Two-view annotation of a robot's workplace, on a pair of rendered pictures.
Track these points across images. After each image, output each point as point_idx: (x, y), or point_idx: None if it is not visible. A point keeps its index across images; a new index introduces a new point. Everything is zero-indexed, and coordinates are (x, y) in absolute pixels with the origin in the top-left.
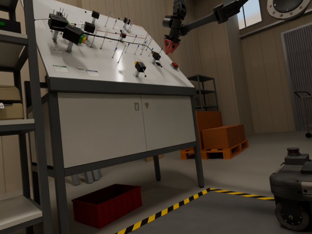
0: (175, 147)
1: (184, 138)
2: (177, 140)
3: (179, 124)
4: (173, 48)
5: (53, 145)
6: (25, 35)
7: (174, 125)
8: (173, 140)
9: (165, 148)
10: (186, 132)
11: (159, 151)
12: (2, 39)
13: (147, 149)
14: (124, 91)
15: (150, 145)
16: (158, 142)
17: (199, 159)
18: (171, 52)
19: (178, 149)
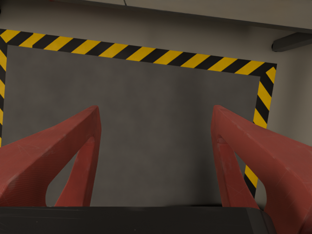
0: (230, 21)
1: (285, 21)
2: (250, 17)
3: (290, 6)
4: (224, 184)
5: None
6: None
7: (264, 3)
8: (231, 15)
9: (193, 15)
10: (309, 19)
11: (168, 13)
12: None
13: (128, 4)
14: None
15: (137, 3)
16: (168, 6)
17: (305, 42)
18: (215, 125)
19: (242, 24)
